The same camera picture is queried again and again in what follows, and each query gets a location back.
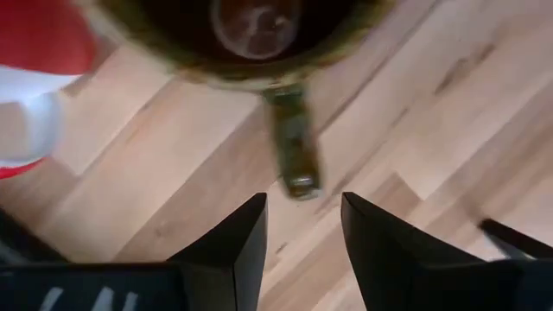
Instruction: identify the small clear glass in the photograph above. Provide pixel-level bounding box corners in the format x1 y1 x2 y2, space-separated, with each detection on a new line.
210 0 302 60

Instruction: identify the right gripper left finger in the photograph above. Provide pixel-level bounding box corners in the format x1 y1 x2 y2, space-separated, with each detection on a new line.
167 192 270 311

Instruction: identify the wooden shelf black metal frame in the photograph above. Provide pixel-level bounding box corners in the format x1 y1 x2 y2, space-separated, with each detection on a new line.
478 218 553 260

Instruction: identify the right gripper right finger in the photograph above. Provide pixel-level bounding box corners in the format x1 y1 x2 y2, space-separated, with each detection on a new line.
340 191 515 311

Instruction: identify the red mug white handle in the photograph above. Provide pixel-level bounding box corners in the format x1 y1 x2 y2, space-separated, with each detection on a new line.
0 0 99 181

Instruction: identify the brown glazed mug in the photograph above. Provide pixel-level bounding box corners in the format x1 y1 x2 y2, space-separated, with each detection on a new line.
94 0 397 202

